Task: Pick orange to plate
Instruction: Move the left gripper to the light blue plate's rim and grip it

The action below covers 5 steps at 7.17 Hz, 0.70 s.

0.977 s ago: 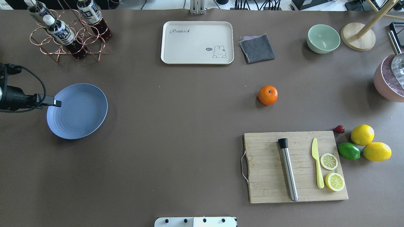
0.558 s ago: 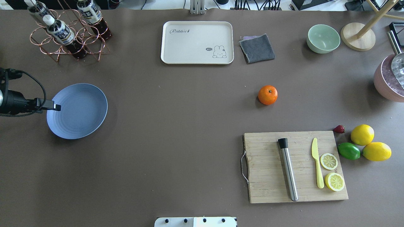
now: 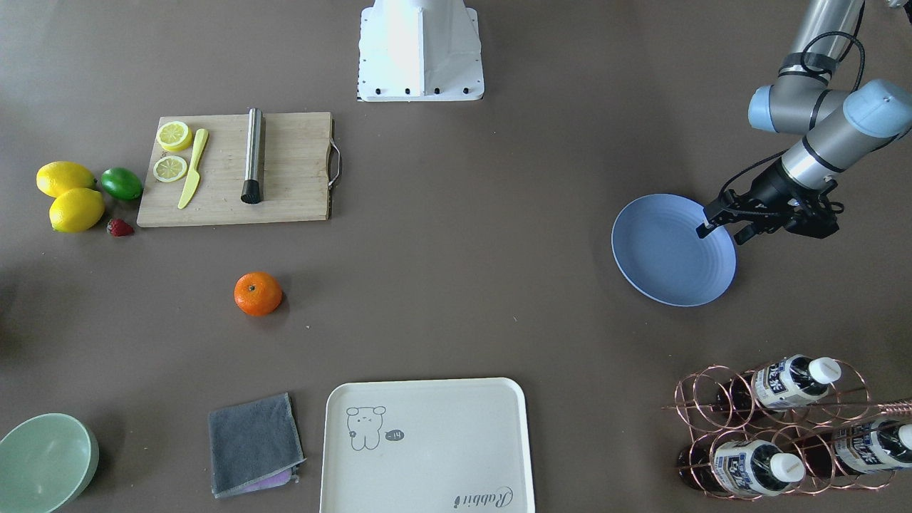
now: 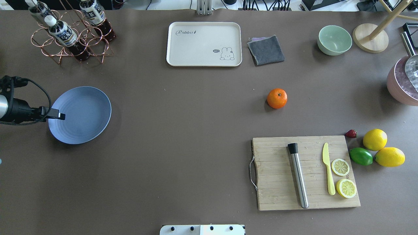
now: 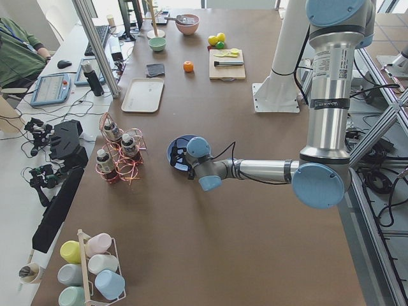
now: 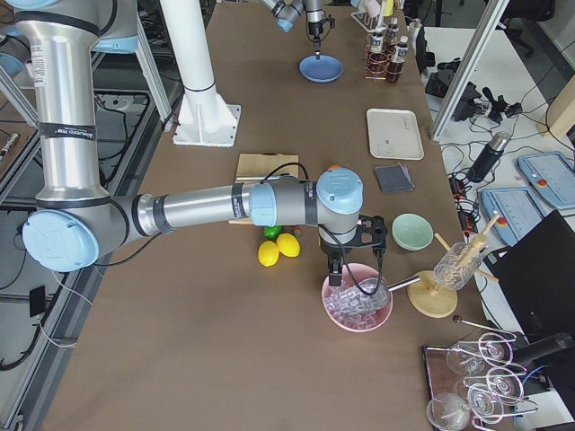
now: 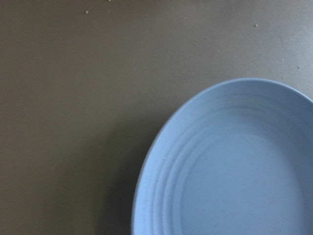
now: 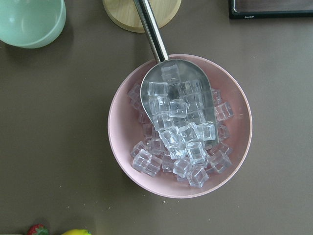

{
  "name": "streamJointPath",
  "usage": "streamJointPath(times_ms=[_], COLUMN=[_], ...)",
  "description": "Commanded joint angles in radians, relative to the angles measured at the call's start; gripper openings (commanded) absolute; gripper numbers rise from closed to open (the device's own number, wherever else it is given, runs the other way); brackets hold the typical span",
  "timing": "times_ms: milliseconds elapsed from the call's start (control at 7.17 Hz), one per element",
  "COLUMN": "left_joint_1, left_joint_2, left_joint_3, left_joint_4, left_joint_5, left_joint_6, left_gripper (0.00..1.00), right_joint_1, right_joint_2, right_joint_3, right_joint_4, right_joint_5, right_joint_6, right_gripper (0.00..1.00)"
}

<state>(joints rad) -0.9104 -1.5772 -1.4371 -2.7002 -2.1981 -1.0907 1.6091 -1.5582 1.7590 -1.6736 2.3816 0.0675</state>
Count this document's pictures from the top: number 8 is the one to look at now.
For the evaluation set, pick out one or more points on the pile of clear ice cubes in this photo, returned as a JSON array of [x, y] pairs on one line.
[[178, 135]]

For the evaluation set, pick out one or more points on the metal ice scoop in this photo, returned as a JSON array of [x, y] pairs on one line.
[[152, 31]]

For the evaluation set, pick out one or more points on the pink bowl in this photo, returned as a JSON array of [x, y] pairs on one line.
[[124, 131]]

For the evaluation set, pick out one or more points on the wooden cup stand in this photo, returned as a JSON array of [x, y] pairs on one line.
[[124, 13]]

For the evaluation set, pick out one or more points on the black framed tray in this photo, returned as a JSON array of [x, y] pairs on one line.
[[258, 9]]

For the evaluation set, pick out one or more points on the yellow lemon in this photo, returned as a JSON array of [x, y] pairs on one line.
[[77, 232]]

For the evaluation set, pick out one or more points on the mint green bowl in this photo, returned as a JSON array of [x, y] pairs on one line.
[[31, 23]]

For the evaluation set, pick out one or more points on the red strawberry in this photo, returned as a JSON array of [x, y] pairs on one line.
[[38, 229]]

